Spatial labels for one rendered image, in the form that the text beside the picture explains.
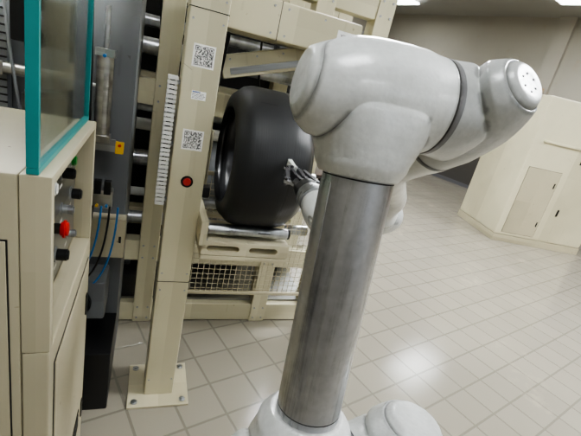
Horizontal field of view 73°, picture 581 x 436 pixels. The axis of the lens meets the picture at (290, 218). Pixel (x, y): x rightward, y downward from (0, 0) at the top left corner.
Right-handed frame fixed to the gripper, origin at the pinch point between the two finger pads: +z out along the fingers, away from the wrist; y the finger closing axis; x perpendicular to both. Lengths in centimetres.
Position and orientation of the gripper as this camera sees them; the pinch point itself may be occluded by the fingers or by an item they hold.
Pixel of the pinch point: (291, 166)
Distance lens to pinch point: 135.9
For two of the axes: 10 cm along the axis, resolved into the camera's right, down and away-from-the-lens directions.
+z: -2.6, -5.1, 8.2
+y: -9.3, -0.9, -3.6
